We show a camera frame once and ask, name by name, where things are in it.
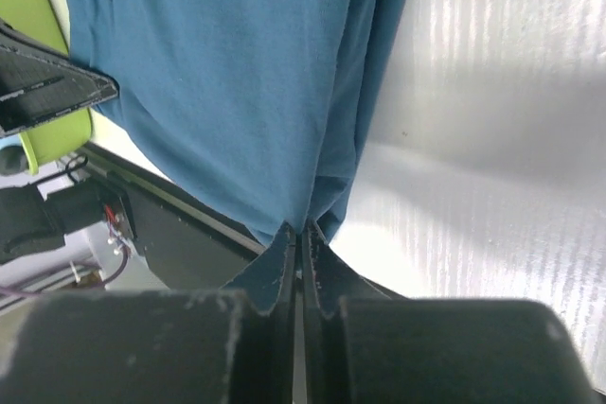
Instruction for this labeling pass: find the dark blue t shirt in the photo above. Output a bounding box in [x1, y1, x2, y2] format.
[66, 0, 404, 244]

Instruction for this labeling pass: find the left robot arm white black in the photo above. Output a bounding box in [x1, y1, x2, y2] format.
[1, 23, 133, 263]

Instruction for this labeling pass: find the lime green plastic basket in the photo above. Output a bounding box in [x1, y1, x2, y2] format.
[1, 0, 92, 176]

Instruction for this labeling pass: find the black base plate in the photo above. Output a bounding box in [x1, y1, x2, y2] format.
[119, 185, 257, 290]

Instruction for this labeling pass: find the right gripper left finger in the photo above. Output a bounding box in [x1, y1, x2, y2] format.
[222, 223, 296, 315]

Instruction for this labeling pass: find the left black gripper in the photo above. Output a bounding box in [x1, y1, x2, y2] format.
[1, 22, 119, 137]

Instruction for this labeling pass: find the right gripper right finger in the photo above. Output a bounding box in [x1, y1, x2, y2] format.
[302, 220, 393, 318]

